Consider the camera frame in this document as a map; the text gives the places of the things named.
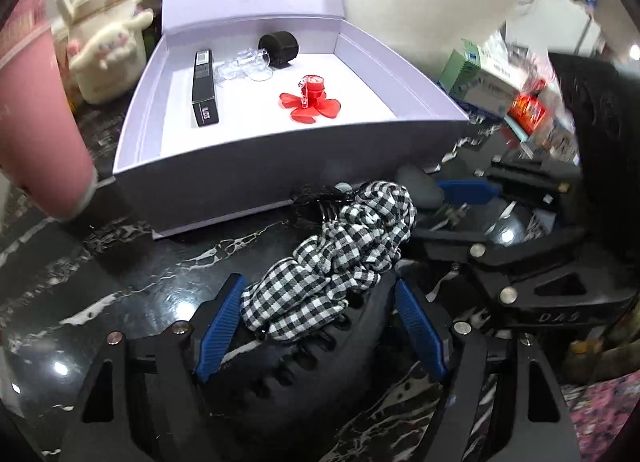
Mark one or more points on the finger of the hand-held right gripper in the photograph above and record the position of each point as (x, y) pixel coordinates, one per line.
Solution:
(470, 191)
(500, 272)

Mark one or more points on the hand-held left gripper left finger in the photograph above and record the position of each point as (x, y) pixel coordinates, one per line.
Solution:
(220, 327)

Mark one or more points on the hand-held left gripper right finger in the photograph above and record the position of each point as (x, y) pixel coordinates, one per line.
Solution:
(420, 327)

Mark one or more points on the large black claw clip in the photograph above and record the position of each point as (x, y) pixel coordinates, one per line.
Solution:
(310, 382)

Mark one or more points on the black white checkered scrunchie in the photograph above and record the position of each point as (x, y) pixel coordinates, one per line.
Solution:
(350, 242)

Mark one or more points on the small black claw clip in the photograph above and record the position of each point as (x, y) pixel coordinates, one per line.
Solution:
(312, 202)

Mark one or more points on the red flower hair clip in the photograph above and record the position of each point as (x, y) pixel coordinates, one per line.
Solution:
(310, 110)

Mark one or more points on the lilac gift box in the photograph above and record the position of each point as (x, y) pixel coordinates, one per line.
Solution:
(240, 117)

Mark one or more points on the slim black box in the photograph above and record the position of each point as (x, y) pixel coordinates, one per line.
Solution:
(205, 92)

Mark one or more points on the small black cylinder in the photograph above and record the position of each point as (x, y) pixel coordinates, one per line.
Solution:
(282, 47)

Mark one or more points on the clear plastic hair clip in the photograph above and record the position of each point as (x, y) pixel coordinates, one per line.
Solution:
(245, 70)

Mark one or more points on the red snack packet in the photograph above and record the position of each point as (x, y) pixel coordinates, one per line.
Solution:
(527, 110)

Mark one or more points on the white green medicine box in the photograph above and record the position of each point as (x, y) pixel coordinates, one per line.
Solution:
(492, 90)

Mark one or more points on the pink floral cloth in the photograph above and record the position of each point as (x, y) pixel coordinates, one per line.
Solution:
(605, 407)

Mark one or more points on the pink paper cup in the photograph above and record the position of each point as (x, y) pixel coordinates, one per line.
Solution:
(35, 142)
(25, 17)

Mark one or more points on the white plush dog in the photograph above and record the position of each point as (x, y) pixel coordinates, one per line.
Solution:
(110, 67)

